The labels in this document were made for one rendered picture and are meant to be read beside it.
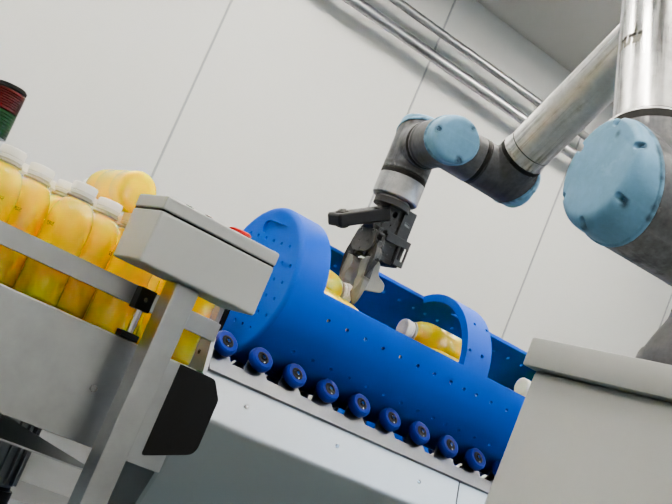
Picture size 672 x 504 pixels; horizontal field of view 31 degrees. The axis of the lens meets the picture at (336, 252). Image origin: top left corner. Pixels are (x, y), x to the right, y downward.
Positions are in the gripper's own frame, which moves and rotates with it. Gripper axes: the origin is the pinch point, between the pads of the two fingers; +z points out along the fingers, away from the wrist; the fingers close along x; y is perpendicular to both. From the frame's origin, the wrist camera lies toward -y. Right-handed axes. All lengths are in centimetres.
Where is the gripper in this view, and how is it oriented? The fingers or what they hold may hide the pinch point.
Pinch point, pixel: (345, 294)
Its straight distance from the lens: 225.1
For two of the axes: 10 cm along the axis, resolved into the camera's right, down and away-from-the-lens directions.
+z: -3.8, 9.1, -1.7
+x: -5.4, -0.7, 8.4
